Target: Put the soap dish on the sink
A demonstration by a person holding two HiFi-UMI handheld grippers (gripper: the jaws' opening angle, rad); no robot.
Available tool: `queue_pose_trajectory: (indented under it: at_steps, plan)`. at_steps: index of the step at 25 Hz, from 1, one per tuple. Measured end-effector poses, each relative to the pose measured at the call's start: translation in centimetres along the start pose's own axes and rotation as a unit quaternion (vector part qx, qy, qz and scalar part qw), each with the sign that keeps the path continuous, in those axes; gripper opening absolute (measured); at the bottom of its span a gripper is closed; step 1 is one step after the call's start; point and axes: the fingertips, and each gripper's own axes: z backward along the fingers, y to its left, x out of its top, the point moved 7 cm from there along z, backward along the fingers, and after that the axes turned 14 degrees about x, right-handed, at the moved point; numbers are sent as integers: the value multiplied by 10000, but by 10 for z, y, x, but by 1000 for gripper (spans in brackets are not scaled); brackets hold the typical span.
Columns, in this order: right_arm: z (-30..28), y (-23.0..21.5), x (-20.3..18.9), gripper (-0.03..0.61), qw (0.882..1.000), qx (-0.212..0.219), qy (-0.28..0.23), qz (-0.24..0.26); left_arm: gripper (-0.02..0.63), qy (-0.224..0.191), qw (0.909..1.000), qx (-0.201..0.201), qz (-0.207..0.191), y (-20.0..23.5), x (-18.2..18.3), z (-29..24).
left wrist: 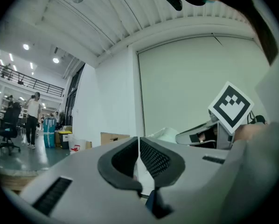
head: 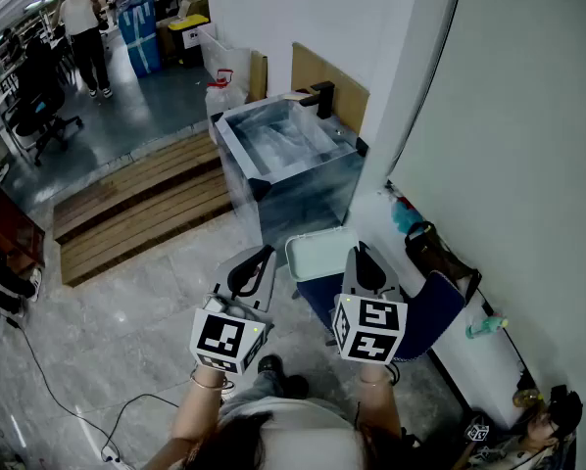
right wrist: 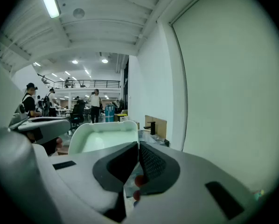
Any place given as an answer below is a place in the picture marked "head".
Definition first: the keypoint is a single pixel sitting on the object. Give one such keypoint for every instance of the person's white shirt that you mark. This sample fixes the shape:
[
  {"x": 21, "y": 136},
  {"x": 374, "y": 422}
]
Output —
[{"x": 303, "y": 438}]

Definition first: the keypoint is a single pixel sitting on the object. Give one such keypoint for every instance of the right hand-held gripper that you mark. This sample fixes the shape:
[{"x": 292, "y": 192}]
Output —
[{"x": 369, "y": 331}]

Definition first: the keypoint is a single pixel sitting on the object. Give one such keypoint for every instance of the person's black shoe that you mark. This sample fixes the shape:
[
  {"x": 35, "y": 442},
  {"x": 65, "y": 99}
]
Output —
[
  {"x": 296, "y": 387},
  {"x": 271, "y": 362}
]

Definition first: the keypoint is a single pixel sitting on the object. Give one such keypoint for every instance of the brown cardboard box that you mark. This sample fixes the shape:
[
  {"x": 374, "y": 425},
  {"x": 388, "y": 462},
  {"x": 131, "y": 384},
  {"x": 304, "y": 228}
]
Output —
[{"x": 195, "y": 4}]

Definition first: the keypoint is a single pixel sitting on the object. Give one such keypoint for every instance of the large cardboard panel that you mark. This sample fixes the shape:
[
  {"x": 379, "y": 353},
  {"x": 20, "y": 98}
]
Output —
[{"x": 352, "y": 101}]

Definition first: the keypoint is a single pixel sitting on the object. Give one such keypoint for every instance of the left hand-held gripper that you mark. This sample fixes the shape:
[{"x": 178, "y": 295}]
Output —
[{"x": 224, "y": 341}]

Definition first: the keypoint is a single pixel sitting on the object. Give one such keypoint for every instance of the green plastic bottle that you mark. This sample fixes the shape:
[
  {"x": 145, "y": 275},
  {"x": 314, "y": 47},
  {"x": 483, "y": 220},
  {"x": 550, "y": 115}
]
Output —
[{"x": 486, "y": 326}]

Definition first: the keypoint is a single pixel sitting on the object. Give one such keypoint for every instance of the person's left forearm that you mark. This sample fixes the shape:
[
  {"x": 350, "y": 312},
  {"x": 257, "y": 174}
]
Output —
[{"x": 195, "y": 409}]

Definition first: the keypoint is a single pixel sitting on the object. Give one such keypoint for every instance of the teal plastic bag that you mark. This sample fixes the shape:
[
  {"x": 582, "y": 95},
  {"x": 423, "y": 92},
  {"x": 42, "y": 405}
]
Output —
[{"x": 405, "y": 216}]

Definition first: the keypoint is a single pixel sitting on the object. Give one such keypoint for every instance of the white low bench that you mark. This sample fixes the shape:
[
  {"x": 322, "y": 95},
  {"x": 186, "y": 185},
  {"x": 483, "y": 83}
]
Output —
[{"x": 469, "y": 365}]

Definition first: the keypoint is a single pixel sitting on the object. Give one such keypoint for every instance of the white power strip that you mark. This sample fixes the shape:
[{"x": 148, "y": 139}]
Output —
[{"x": 112, "y": 455}]

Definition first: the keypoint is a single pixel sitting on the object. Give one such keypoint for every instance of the thin wrist band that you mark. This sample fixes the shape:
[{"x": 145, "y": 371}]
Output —
[{"x": 370, "y": 383}]

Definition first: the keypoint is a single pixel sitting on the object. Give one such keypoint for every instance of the black bin yellow lid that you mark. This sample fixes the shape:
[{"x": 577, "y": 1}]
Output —
[{"x": 190, "y": 37}]

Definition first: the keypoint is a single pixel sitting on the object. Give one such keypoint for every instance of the brown wooden cabinet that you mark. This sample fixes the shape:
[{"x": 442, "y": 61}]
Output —
[{"x": 14, "y": 233}]

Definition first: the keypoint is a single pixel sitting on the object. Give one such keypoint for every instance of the blue wrapped bin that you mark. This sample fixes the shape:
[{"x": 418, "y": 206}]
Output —
[{"x": 138, "y": 37}]

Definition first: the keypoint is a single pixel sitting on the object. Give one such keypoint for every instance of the person's left black shoe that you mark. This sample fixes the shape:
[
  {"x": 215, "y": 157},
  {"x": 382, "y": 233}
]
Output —
[{"x": 271, "y": 362}]

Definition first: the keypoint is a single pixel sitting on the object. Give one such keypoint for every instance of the black backpack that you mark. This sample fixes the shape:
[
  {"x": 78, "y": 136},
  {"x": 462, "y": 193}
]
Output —
[{"x": 430, "y": 257}]

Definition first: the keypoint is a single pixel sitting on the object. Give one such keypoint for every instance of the person's right black shoe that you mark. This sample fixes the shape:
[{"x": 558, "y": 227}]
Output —
[{"x": 296, "y": 387}]

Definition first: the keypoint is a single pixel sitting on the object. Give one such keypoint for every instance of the navy blue chair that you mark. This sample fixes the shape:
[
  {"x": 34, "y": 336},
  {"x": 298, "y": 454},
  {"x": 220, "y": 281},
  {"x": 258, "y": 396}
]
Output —
[{"x": 435, "y": 311}]

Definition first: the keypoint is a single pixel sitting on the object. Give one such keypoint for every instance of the metal sink basin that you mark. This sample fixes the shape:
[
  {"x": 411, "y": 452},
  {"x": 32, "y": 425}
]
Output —
[{"x": 298, "y": 199}]

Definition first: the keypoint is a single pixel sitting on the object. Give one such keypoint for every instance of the black faucet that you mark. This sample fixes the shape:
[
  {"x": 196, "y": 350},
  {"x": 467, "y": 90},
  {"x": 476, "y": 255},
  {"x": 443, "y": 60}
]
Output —
[{"x": 322, "y": 98}]

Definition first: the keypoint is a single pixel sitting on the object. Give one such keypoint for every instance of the narrow cardboard panel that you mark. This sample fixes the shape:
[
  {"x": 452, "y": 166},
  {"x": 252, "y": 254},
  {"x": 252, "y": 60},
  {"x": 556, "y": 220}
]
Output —
[{"x": 258, "y": 74}]

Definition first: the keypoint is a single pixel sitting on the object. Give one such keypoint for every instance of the white board panel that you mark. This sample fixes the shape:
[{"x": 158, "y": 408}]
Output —
[{"x": 224, "y": 61}]

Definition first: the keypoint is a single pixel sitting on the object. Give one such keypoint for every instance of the white rectangular tray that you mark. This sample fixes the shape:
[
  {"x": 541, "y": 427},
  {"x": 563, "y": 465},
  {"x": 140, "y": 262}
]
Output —
[{"x": 317, "y": 255}]

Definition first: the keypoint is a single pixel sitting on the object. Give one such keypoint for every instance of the person's right forearm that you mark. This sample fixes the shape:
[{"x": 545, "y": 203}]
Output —
[{"x": 378, "y": 404}]

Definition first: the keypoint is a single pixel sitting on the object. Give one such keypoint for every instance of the wooden slatted step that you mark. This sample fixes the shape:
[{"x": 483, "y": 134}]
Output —
[{"x": 136, "y": 203}]

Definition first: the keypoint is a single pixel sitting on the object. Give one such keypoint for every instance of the black office chair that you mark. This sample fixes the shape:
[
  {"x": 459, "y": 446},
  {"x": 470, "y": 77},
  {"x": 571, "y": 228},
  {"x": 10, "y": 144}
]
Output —
[{"x": 38, "y": 110}]

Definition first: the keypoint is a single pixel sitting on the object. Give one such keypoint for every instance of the person's jeans legs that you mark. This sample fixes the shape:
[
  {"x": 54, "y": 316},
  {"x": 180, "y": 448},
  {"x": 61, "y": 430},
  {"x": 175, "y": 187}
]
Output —
[{"x": 258, "y": 390}]

